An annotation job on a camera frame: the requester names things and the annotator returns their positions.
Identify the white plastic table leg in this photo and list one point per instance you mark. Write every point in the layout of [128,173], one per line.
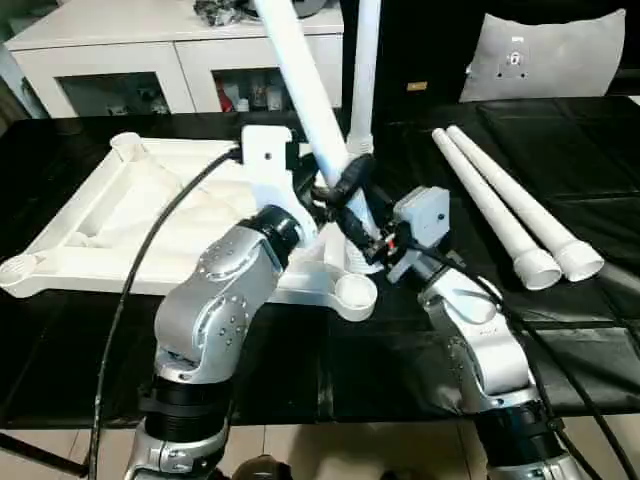
[490,205]
[365,70]
[305,80]
[520,195]

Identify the white plastic table top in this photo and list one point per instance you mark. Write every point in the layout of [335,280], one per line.
[120,220]

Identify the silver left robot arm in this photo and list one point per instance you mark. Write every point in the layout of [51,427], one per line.
[215,310]

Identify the black cabinet with gold label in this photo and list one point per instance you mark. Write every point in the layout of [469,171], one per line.
[430,50]

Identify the black work mat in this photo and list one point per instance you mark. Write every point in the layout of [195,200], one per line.
[340,380]

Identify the dark clutter pile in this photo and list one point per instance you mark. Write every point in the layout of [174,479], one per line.
[220,12]

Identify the white cabinet with glass doors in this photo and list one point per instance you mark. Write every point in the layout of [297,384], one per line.
[110,45]

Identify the dark left robot foot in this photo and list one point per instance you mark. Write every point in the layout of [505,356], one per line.
[260,468]

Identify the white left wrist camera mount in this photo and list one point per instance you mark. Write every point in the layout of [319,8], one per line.
[268,160]

